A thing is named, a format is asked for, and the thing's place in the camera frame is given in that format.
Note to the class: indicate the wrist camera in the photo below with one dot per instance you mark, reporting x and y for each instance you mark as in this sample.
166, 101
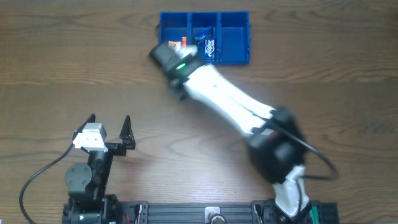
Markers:
90, 138
187, 50

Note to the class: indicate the orange candy box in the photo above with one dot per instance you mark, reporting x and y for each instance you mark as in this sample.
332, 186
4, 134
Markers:
173, 45
184, 41

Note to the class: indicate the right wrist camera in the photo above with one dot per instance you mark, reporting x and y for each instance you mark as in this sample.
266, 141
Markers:
187, 50

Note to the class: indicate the blue tray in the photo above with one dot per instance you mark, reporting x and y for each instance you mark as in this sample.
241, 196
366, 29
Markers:
233, 46

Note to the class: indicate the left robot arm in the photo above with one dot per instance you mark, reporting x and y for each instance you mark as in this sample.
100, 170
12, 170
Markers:
93, 186

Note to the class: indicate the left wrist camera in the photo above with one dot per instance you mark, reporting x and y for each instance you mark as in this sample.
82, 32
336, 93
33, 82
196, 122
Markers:
90, 138

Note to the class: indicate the mounting rail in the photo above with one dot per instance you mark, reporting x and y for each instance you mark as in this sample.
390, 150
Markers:
180, 213

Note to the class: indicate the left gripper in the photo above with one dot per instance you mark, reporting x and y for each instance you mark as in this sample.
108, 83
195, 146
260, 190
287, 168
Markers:
118, 148

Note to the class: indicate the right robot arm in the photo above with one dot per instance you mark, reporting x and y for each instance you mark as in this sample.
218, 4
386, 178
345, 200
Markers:
224, 93

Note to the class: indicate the blue candy pack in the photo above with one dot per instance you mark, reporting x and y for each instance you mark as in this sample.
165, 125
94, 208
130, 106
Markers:
210, 49
203, 34

